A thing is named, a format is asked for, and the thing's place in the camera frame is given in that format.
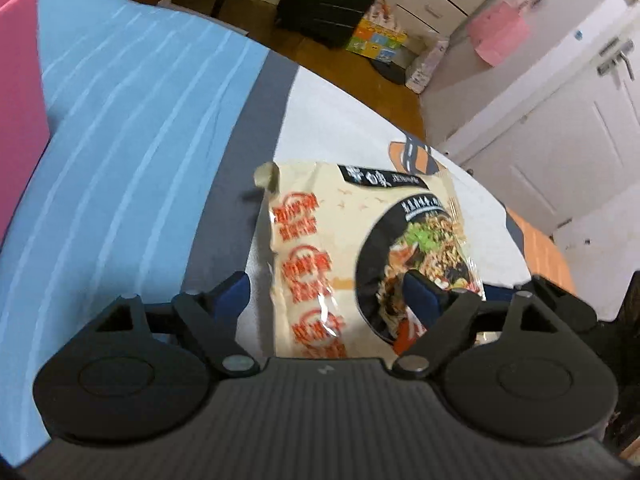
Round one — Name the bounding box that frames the pink storage box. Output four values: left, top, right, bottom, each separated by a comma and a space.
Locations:
0, 0, 50, 233

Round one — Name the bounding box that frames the pink bag on hook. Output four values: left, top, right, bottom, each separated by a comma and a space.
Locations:
466, 1, 530, 67

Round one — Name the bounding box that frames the white door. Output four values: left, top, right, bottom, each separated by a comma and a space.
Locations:
463, 21, 639, 234

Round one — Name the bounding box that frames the beige instant noodle packet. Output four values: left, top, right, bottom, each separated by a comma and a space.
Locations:
254, 162, 484, 362

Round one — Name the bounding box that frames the striped bedsheet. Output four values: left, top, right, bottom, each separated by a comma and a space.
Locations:
0, 0, 576, 466

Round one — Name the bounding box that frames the silver door handle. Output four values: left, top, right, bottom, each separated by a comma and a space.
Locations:
597, 39, 636, 81

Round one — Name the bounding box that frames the colourful gift box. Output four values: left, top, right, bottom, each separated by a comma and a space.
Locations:
345, 0, 408, 63

